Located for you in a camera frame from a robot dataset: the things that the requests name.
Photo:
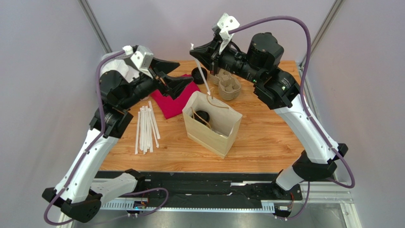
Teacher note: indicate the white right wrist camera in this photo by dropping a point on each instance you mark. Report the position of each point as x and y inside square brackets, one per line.
[223, 26]

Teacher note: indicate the white bucket hat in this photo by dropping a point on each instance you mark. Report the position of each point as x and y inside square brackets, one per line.
[119, 65]

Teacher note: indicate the brown paper bag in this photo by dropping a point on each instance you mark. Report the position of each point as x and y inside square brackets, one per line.
[219, 135]

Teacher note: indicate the single white straw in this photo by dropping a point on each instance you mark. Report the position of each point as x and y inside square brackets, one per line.
[201, 72]

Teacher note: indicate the bundle of white straws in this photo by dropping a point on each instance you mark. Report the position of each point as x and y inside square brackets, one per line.
[147, 133]

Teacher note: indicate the red folded cloth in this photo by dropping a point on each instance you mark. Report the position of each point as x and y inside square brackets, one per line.
[173, 107]

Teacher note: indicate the stack of black cup lids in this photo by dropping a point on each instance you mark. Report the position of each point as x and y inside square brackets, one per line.
[197, 77]

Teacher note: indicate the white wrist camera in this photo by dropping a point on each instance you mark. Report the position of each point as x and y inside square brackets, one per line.
[223, 26]
[139, 58]

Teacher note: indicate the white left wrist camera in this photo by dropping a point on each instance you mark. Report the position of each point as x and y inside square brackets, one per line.
[139, 58]

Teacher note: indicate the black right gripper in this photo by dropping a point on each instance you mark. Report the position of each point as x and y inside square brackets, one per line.
[214, 55]

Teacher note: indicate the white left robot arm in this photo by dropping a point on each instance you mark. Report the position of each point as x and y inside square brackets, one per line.
[119, 86]

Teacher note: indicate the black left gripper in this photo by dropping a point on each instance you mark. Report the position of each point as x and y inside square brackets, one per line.
[173, 85]

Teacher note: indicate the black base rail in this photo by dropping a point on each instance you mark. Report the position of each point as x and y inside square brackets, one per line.
[201, 191]

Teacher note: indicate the cardboard cup carrier stack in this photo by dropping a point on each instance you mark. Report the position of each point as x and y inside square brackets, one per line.
[228, 86]

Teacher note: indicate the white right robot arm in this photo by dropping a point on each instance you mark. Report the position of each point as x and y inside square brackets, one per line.
[280, 92]

